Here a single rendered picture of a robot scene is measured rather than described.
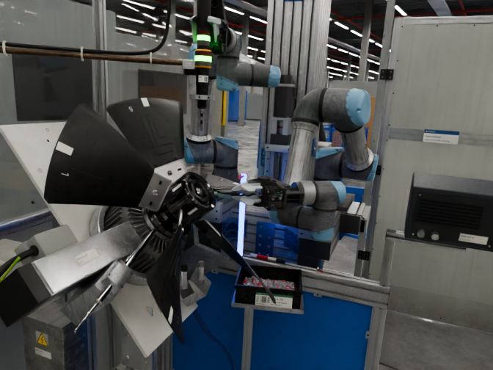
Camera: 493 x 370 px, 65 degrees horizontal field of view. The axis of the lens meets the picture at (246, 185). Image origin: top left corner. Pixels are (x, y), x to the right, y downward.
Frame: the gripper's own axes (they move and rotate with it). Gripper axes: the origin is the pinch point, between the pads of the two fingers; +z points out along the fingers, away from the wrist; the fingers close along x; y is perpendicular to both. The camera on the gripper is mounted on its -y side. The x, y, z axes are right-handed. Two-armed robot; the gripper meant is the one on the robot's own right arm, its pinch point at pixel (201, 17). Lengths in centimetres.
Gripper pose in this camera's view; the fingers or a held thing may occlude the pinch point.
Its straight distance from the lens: 108.5
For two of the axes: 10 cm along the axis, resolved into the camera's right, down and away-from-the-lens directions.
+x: -9.8, -1.0, 1.8
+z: -2.0, 2.1, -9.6
